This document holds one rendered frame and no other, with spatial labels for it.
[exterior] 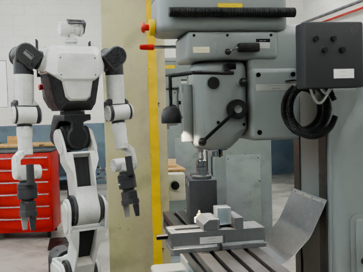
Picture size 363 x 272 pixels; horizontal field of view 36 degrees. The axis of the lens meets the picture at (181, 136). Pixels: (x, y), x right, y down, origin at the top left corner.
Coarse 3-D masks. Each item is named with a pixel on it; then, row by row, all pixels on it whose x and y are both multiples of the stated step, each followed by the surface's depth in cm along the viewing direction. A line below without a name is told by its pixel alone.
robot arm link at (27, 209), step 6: (18, 192) 246; (24, 192) 245; (30, 192) 246; (36, 192) 249; (18, 198) 246; (24, 198) 245; (30, 198) 246; (24, 204) 245; (30, 204) 245; (24, 210) 245; (30, 210) 245; (36, 210) 246; (24, 216) 245
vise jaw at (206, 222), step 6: (198, 216) 206; (204, 216) 201; (210, 216) 200; (198, 222) 203; (204, 222) 196; (210, 222) 195; (216, 222) 196; (204, 228) 195; (210, 228) 195; (216, 228) 196
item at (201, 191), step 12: (192, 180) 242; (204, 180) 242; (216, 180) 242; (192, 192) 242; (204, 192) 242; (216, 192) 243; (192, 204) 242; (204, 204) 243; (216, 204) 243; (192, 216) 243
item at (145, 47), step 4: (144, 44) 210; (148, 44) 210; (152, 44) 211; (140, 48) 210; (144, 48) 210; (148, 48) 210; (152, 48) 210; (156, 48) 211; (160, 48) 212; (164, 48) 212; (168, 48) 212; (172, 48) 212
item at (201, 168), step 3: (204, 162) 246; (198, 165) 246; (201, 165) 245; (204, 165) 246; (198, 168) 246; (201, 168) 245; (204, 168) 246; (198, 171) 246; (201, 171) 245; (204, 171) 246; (198, 174) 246; (201, 174) 246; (204, 174) 246
